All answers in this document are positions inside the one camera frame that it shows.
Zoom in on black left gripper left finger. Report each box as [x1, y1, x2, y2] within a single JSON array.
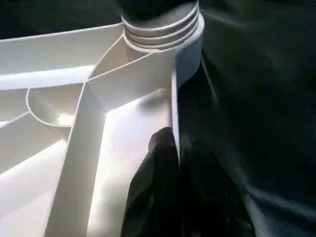
[[121, 126, 181, 237]]

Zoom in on white plastic table leg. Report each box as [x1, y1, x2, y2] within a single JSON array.
[[120, 0, 201, 50]]

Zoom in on black work mat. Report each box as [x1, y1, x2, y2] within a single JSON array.
[[0, 0, 316, 237]]

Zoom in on white plastic table top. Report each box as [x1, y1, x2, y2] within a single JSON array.
[[0, 11, 205, 237]]

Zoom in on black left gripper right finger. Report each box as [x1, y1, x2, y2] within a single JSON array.
[[178, 134, 256, 237]]

